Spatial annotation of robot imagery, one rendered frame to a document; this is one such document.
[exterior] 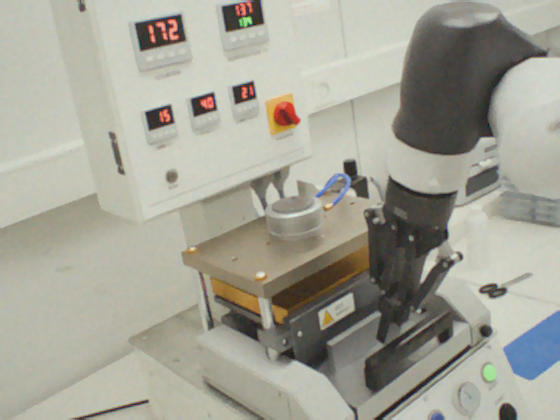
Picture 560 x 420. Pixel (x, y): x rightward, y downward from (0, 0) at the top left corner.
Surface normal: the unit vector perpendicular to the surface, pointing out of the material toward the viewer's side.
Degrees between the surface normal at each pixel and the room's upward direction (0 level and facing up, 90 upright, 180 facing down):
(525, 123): 73
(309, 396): 40
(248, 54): 90
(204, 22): 90
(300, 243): 0
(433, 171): 102
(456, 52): 96
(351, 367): 0
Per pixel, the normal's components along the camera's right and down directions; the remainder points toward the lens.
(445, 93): -0.31, 0.50
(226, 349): -0.16, -0.93
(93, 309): 0.68, 0.15
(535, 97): -0.58, -0.72
